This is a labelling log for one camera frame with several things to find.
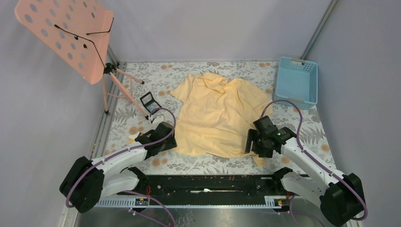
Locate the black open brooch case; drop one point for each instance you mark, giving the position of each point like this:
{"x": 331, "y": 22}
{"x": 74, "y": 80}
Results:
{"x": 149, "y": 102}

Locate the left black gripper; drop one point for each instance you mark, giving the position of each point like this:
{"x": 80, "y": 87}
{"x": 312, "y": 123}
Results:
{"x": 171, "y": 144}

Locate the grey slotted cable duct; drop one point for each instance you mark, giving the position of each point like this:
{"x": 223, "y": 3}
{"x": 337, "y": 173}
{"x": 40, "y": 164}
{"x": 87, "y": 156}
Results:
{"x": 263, "y": 202}

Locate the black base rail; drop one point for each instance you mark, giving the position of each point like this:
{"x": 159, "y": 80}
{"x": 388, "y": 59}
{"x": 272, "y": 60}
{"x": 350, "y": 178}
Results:
{"x": 249, "y": 185}

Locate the pink perforated music stand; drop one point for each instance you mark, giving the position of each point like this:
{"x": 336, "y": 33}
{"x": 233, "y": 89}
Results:
{"x": 78, "y": 31}

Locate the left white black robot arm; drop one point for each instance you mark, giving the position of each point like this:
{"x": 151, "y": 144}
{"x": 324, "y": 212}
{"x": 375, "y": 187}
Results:
{"x": 88, "y": 181}

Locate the light blue plastic basket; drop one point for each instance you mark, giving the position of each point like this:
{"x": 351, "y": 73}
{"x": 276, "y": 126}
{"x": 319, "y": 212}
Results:
{"x": 297, "y": 82}

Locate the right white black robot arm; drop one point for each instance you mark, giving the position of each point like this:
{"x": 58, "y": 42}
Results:
{"x": 340, "y": 197}

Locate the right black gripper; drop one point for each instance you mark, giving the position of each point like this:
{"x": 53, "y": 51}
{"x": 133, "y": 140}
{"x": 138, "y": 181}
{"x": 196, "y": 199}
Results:
{"x": 252, "y": 135}

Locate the yellow shirt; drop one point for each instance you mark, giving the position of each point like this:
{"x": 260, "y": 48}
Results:
{"x": 217, "y": 114}

